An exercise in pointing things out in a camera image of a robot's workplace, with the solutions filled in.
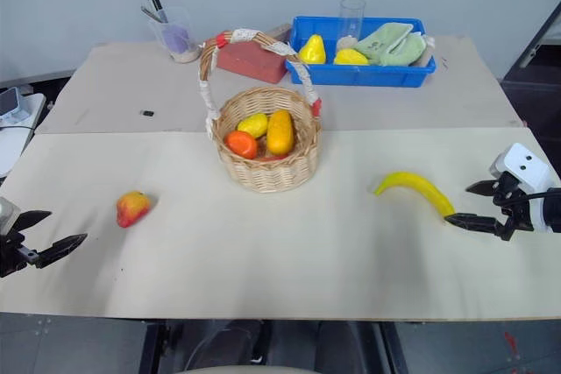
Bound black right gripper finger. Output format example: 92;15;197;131
465;178;501;197
443;212;506;236

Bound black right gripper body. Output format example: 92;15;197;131
492;171;536;243

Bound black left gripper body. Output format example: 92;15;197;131
0;229;39;279

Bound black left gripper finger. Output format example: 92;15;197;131
34;233;89;270
11;209;53;232

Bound yellow banana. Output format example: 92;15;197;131
373;171;458;220

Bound red yellow peach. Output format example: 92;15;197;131
115;190;153;229

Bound white electronic device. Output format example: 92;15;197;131
0;86;47;179

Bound dark cabinet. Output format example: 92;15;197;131
499;9;561;152

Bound blue plastic bin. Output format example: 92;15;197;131
285;15;438;88

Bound green cloth mitt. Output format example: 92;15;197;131
353;23;429;67

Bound yellow starfruit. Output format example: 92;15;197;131
332;47;371;67

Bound orange persimmon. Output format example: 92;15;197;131
224;130;259;159

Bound orange yellow mango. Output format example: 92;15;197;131
266;109;295;157

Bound clear glass tumbler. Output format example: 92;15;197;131
336;0;367;52

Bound yellow pear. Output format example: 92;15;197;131
298;33;328;66

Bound clear beaker with purple sand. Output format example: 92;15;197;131
146;6;200;65

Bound small yellow lemon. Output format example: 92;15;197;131
237;112;269;139

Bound red brick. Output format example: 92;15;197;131
215;30;291;85

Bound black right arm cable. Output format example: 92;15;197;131
522;188;561;202

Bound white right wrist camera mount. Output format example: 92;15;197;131
488;142;561;235

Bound wicker basket with taped handle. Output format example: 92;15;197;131
198;28;323;194

